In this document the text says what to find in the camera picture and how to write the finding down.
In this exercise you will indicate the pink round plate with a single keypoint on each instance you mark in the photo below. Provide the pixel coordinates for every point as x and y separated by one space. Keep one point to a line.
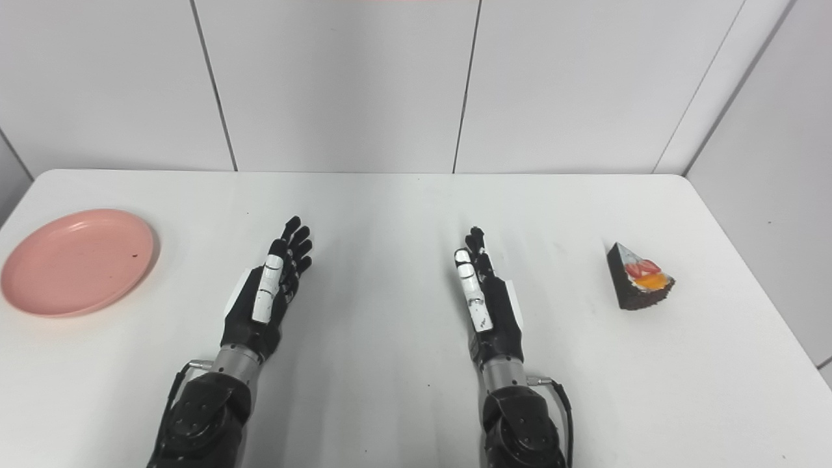
78 263

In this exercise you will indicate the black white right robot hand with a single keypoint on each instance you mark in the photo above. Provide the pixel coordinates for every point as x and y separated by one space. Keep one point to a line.
500 325

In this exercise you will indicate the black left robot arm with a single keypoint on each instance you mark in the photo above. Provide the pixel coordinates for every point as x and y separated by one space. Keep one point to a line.
205 416

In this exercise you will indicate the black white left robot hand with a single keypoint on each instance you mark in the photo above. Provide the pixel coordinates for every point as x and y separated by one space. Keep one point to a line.
250 325

